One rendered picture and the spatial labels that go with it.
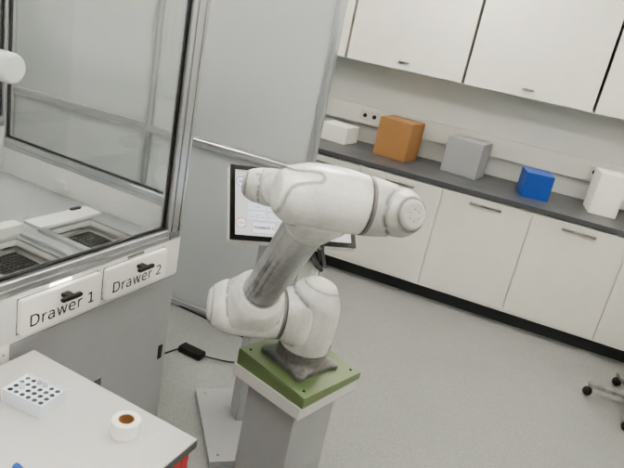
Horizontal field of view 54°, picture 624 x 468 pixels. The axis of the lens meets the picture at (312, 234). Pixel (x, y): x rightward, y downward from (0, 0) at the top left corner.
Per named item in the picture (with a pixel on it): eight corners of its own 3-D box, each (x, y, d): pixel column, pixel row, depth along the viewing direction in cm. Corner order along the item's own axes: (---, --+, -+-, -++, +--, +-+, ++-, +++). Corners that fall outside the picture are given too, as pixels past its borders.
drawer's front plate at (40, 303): (99, 304, 193) (102, 272, 189) (20, 337, 168) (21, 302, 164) (95, 302, 193) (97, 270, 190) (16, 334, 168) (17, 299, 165)
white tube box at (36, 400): (65, 402, 155) (66, 389, 154) (40, 420, 147) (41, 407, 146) (27, 384, 158) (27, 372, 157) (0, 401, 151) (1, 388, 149)
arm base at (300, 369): (346, 366, 192) (352, 351, 190) (298, 383, 176) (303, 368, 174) (307, 335, 203) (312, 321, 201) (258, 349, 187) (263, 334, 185)
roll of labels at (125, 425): (145, 429, 151) (147, 416, 150) (129, 446, 145) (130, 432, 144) (121, 420, 153) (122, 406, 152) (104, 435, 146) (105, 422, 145)
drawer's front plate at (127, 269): (164, 276, 220) (168, 248, 216) (105, 301, 195) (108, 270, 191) (161, 274, 221) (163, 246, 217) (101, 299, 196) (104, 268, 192)
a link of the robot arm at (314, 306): (334, 362, 181) (356, 298, 174) (276, 356, 176) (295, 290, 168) (322, 332, 196) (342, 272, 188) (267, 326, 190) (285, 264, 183)
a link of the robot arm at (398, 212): (407, 184, 141) (354, 173, 137) (446, 188, 124) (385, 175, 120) (396, 240, 142) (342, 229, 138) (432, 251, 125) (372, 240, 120)
